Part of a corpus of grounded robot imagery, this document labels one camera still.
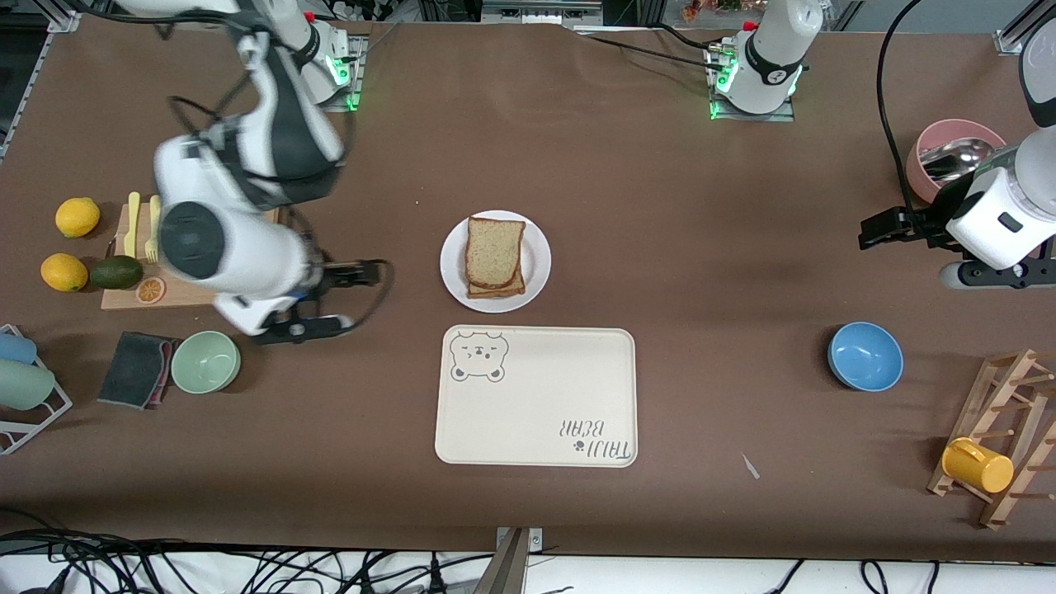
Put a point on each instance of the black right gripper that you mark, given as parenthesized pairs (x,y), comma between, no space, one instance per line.
(328,275)

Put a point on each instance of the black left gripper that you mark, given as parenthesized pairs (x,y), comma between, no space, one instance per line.
(926,222)

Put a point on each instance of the seeded bread slice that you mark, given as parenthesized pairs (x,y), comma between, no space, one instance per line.
(493,252)

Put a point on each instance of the brown toast slice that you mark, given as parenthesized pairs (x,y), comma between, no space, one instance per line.
(511,290)

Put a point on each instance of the white round plate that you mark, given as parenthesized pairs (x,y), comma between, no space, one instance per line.
(536,247)

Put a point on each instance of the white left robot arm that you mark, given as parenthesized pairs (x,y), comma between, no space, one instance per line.
(771,49)

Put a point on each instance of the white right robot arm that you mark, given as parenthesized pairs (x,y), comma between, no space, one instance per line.
(247,256)

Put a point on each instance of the pink bowl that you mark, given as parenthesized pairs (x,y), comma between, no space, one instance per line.
(917,173)

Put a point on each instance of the metal scoop spoon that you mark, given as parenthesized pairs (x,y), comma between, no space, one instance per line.
(957,157)

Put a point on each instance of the blue bowl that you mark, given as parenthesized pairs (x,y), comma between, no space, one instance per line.
(866,356)

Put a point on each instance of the pale green bowl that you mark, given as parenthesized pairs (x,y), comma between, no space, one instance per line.
(205,363)

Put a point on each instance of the wooden cutting board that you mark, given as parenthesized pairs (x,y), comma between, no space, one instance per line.
(181,302)

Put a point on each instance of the yellow plastic fork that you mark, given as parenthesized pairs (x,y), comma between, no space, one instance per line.
(153,247)

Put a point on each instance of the wooden cup rack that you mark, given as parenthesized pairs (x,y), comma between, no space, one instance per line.
(976,419)

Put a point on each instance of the orange slice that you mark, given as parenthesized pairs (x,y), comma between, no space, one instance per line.
(150,290)

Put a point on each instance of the yellow plastic knife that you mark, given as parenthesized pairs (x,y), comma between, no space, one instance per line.
(132,231)

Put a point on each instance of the cream tray with bear print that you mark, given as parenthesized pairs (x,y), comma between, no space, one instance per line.
(536,412)

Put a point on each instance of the dark green avocado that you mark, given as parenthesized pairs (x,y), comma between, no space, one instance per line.
(115,272)

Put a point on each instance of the dark grey cloth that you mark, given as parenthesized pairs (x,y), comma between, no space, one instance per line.
(132,371)

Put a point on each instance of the yellow mug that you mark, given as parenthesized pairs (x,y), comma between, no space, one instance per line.
(982,468)

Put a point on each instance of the yellow lemon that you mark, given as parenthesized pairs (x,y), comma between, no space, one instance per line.
(77,217)
(64,272)

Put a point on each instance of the grey tape scrap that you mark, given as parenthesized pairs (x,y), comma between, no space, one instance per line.
(750,466)

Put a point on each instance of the silver metal bar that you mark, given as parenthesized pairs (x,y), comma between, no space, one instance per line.
(540,11)

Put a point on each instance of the light blue cup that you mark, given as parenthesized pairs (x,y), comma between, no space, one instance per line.
(16,348)

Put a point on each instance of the pale green cup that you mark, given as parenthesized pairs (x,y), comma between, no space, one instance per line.
(25,385)

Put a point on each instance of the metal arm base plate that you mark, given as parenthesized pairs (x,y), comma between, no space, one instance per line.
(360,74)
(747,118)

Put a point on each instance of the grey metal camera post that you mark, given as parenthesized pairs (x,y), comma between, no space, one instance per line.
(507,569)

